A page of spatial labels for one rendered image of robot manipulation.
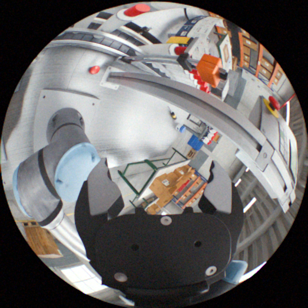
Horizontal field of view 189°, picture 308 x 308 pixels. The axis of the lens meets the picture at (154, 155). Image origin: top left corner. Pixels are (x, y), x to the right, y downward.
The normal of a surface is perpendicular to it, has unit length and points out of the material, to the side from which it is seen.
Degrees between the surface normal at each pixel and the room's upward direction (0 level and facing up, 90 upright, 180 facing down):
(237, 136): 90
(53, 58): 0
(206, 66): 90
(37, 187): 33
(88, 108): 2
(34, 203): 37
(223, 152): 90
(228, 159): 90
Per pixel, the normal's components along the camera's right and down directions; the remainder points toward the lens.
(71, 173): 0.80, 0.54
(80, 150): 0.49, -0.77
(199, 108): -0.57, 0.12
